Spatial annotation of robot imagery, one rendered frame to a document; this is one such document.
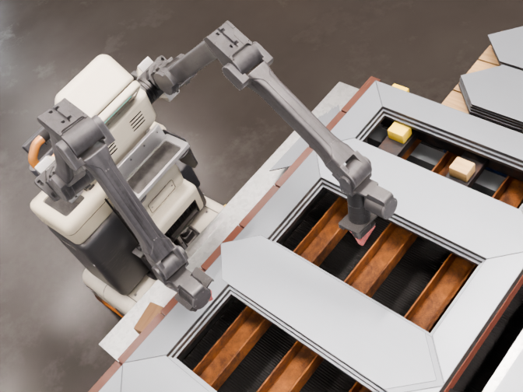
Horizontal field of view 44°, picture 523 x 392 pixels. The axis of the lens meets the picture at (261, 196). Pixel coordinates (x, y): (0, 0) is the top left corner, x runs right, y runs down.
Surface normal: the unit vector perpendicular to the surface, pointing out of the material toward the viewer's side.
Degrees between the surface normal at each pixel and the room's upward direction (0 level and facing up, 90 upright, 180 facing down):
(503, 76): 0
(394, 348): 0
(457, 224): 0
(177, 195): 8
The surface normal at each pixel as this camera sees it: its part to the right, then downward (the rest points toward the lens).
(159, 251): 0.60, 0.18
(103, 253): 0.76, 0.36
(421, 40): -0.26, -0.59
